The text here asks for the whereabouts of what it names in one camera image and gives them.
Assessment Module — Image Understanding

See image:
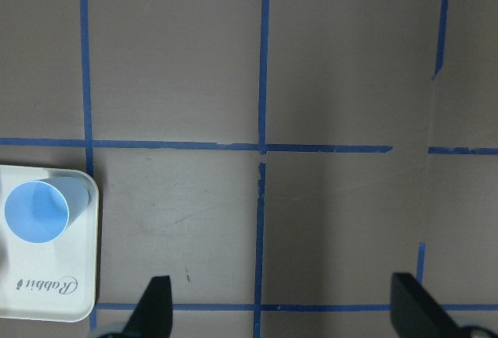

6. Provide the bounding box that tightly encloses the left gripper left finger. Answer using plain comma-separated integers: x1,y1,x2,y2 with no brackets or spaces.
122,276,173,338

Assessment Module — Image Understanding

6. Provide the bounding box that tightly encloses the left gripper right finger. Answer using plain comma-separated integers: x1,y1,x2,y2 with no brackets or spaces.
391,273,471,338

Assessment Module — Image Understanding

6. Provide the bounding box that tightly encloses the light blue cup right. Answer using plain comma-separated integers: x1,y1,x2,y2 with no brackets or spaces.
4,177,90,244

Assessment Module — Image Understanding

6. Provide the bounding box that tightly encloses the cream plastic tray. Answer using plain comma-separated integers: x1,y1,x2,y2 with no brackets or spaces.
1,164,100,322

